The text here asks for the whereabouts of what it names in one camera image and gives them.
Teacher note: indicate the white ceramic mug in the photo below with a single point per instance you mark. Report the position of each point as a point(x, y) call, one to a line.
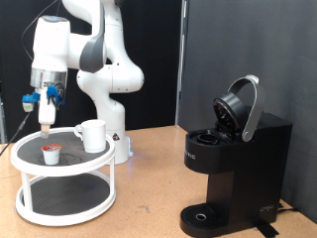
point(94, 137)

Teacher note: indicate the vertical metal pole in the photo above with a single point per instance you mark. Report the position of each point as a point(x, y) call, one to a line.
point(180, 49)

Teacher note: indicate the black Keurig coffee machine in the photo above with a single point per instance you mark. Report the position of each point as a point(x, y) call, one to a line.
point(251, 172)

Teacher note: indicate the blue-mounted wrist camera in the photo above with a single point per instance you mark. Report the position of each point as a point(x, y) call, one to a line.
point(29, 100)

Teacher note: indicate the white two-tier turntable stand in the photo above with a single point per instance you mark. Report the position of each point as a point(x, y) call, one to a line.
point(66, 195)

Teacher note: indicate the black curtain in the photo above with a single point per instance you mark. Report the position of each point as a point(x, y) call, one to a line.
point(155, 99)

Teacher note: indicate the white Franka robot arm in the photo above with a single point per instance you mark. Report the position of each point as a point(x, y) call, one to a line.
point(112, 79)

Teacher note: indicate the black tape strip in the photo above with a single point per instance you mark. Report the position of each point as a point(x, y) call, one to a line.
point(266, 230)

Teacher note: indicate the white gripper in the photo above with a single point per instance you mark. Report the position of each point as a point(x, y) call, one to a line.
point(47, 109)

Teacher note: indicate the orange-lidded coffee pod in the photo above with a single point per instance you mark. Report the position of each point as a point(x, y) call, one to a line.
point(51, 154)

